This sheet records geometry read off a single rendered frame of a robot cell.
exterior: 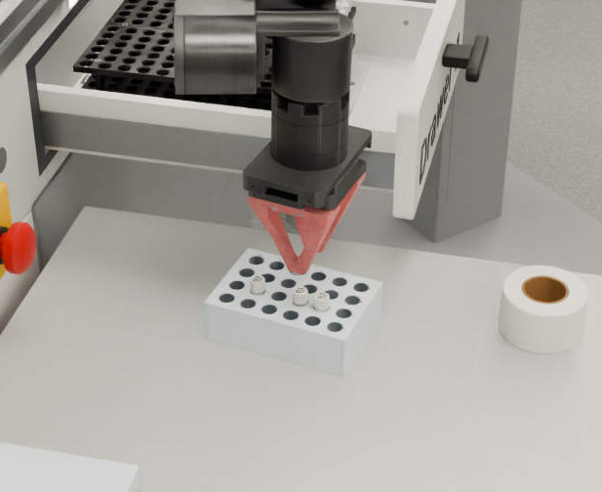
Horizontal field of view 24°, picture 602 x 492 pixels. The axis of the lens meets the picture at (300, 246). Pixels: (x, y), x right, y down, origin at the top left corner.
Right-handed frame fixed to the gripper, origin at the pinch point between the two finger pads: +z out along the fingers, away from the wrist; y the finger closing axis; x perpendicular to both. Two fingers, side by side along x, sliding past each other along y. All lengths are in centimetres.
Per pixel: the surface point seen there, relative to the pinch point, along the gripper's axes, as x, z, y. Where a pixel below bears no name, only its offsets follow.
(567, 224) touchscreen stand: -4, 78, -135
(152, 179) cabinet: -34, 21, -35
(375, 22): -8.4, -2.6, -36.2
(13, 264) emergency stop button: -18.4, -1.4, 12.8
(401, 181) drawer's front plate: 3.5, -0.8, -12.0
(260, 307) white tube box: -3.4, 5.8, 1.1
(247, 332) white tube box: -4.0, 7.7, 2.2
